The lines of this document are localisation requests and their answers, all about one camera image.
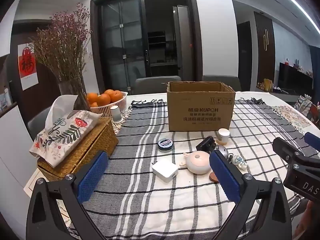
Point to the small white jar beige lid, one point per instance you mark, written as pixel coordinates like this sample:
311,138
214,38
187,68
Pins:
223,136

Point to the small white cylinder device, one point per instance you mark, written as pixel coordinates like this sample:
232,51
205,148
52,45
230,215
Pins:
116,113

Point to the person's right hand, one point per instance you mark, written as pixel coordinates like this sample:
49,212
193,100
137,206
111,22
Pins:
313,220

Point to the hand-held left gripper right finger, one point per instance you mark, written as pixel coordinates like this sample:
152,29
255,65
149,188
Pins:
225,177

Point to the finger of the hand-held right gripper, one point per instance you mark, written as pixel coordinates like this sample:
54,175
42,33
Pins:
312,138
285,148

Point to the dark wooden door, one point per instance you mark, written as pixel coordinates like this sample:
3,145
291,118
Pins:
265,47

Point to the white astronaut figurine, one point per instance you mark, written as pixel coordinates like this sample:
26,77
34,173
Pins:
238,162

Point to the black clip device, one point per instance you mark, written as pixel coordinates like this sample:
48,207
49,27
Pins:
205,144

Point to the white paper sheet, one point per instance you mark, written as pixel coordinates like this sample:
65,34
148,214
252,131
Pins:
32,182

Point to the grey plaid tablecloth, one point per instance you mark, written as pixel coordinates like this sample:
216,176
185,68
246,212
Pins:
140,205

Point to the red white wall calendar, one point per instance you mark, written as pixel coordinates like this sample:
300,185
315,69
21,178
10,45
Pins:
27,66

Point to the black television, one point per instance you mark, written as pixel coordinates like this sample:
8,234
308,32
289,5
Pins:
295,77

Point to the brown cardboard box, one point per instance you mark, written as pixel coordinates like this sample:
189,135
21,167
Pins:
200,110

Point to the potted flower decoration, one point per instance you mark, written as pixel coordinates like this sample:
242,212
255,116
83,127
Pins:
303,103

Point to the floral fabric tissue cover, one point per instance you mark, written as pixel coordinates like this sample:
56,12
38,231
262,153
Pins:
62,130

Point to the white square charger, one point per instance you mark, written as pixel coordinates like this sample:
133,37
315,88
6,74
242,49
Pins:
165,169

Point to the yellow paper bag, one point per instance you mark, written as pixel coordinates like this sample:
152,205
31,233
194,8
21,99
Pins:
268,85

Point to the round green white tin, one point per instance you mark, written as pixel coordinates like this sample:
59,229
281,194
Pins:
165,145

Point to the brown round disc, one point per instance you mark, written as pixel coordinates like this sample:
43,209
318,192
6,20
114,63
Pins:
214,177

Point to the white low television cabinet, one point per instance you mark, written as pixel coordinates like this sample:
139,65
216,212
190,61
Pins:
282,95

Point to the pale pink small teapot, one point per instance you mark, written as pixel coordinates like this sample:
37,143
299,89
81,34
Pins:
198,162

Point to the silver round metal object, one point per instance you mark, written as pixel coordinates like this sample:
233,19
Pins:
221,152

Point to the grey dining chair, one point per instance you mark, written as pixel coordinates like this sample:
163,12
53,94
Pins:
225,79
37,125
155,85

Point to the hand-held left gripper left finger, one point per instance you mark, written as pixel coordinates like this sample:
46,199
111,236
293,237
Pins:
92,177

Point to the dark framed glass sliding door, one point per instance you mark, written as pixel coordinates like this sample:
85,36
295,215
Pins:
122,42

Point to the silver refrigerator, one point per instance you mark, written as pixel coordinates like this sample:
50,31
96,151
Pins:
183,40

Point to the ceiling light strip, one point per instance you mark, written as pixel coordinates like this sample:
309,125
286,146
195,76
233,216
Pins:
295,2

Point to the woven wicker tissue box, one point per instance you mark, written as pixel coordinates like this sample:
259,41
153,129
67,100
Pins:
82,147

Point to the dried flower bouquet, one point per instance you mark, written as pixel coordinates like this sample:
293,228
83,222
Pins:
62,45

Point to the tile patterned table mat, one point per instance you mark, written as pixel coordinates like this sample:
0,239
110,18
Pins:
292,116

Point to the white slotted fruit basket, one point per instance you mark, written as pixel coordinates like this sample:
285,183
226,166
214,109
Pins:
117,107

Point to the orange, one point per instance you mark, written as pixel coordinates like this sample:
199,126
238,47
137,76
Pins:
94,104
92,98
111,93
119,95
103,100

